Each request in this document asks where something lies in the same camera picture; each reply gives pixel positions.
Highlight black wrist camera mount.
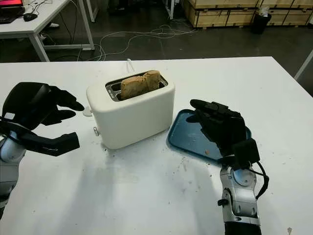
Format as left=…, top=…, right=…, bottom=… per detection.
left=20, top=132, right=81, bottom=158
left=232, top=138, right=261, bottom=170

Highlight white cable on floor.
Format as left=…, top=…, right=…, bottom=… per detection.
left=99, top=23, right=198, bottom=61

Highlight black computer mouse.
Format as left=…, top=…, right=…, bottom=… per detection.
left=22, top=12, right=38, bottom=22

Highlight teal plastic tray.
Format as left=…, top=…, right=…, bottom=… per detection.
left=166, top=108, right=253, bottom=161

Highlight black laptop with red screen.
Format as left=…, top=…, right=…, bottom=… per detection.
left=0, top=0, right=26, bottom=24

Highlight white table leg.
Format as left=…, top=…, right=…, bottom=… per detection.
left=294, top=49, right=313, bottom=80

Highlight black trash bin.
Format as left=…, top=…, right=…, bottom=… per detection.
left=251, top=6, right=272, bottom=35

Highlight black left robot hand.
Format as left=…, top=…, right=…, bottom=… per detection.
left=1, top=82, right=85, bottom=130

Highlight cream white toaster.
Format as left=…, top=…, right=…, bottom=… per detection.
left=86, top=71, right=177, bottom=150

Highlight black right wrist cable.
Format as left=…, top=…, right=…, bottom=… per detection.
left=251, top=161, right=270, bottom=199

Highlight white office desk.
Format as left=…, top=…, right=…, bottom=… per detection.
left=0, top=0, right=95, bottom=63

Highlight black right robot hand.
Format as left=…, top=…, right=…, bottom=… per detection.
left=186, top=98, right=246, bottom=158

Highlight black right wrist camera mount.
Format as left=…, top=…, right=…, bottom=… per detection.
left=232, top=138, right=261, bottom=170

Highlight wooden crates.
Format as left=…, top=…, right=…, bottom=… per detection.
left=181, top=0, right=313, bottom=28

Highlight white toaster power cord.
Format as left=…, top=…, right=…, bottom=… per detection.
left=125, top=58, right=136, bottom=74

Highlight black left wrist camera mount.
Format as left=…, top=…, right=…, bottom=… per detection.
left=20, top=132, right=81, bottom=158

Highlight brown bread slice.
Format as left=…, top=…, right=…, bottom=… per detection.
left=120, top=70, right=161, bottom=101

